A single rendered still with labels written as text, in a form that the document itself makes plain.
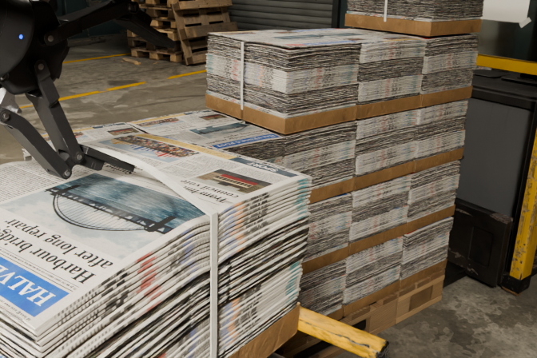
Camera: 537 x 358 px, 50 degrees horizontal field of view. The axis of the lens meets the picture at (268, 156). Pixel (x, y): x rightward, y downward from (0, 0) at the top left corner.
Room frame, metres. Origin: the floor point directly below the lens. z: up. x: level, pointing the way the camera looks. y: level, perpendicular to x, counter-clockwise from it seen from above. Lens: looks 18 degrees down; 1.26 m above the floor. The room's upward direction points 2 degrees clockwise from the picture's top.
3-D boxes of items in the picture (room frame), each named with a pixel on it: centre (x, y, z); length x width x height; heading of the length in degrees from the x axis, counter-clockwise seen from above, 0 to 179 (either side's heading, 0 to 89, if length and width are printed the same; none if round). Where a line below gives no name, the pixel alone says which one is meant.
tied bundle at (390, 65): (1.89, -0.26, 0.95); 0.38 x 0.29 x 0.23; 38
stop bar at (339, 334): (0.72, 0.03, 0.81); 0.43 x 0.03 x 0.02; 56
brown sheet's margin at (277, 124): (1.70, -0.03, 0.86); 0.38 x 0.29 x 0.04; 41
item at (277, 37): (1.70, -0.03, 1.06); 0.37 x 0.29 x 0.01; 41
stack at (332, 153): (1.62, 0.07, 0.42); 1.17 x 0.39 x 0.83; 129
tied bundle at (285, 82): (1.70, -0.03, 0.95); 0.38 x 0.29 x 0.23; 41
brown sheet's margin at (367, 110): (1.89, -0.26, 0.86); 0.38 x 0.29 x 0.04; 38
